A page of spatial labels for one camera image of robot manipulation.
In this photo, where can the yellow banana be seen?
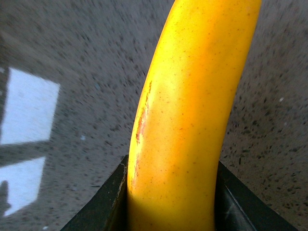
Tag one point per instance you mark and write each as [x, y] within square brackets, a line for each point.
[183, 113]

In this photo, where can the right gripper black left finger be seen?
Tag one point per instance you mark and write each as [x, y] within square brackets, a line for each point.
[107, 209]

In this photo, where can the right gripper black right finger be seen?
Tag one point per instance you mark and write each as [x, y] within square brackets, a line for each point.
[239, 209]

